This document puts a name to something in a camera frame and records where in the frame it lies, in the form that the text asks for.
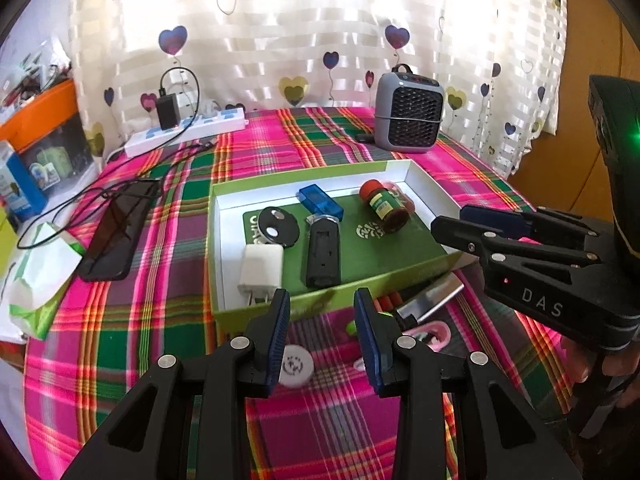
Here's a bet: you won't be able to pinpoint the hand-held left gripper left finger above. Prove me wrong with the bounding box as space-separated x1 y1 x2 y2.
62 287 293 480

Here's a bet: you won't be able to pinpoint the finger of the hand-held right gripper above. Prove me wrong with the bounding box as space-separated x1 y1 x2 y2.
430 214 608 281
459 204 603 253

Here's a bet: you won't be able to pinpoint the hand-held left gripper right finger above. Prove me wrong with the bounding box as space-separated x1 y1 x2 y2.
352 287 583 480

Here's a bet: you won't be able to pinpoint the white round cap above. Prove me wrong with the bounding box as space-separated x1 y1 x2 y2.
277 344 316 388

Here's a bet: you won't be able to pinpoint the green and white cardboard box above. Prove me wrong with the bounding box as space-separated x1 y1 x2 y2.
207 159 471 336

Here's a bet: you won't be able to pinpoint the white silver bar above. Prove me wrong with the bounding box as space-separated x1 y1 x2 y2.
395 272 463 331

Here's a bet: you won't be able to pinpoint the white usb charger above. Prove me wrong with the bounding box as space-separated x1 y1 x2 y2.
237 244 286 306

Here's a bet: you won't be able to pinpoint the pink plastic clip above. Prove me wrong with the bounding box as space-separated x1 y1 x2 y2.
400 321 453 353

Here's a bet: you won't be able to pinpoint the black rectangular device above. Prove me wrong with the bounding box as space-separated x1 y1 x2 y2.
300 214 343 288

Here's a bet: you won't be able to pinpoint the blue translucent usb tester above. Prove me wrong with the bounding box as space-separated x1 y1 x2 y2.
297 185 346 222

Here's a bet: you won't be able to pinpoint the person's right hand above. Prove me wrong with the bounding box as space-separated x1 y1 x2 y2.
560 332 601 387

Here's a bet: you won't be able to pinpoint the brown pill bottle red cap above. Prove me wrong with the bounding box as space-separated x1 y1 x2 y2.
359 180 416 233

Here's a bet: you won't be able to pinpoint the black round disc white dots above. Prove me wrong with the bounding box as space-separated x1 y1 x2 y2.
259 207 301 247

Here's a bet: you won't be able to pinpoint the plaid tablecloth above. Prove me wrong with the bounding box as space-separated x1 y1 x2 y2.
20 106 601 480

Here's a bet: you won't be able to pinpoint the brown wooden board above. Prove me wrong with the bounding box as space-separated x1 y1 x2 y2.
510 0 640 221

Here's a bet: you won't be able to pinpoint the black smartphone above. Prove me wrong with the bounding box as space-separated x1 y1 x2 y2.
79 180 161 282

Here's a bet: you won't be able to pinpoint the white power strip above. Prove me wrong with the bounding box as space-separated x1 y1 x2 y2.
124 107 248 157

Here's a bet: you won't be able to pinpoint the green and white tissue pack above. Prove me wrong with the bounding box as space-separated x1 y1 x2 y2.
7 222 83 341

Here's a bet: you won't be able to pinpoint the black power adapter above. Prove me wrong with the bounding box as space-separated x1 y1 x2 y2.
156 94 181 131

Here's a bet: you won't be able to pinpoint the heart print curtain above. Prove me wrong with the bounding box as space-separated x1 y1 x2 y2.
70 0 568 181

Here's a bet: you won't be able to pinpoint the lime green carton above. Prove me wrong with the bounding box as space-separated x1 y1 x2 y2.
0 207 21 273

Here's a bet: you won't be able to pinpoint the blue carton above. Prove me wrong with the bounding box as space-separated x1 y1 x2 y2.
0 141 48 221

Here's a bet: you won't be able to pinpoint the orange-lidded storage box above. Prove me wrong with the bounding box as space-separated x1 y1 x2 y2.
0 80 96 196

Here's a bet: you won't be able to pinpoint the pile of small clutter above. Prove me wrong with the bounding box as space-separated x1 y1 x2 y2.
0 35 76 106

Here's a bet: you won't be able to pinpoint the black phone cable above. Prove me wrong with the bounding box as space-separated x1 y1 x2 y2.
17 140 218 251

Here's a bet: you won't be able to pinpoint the black adapter cable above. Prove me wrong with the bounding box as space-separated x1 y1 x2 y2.
160 66 201 133

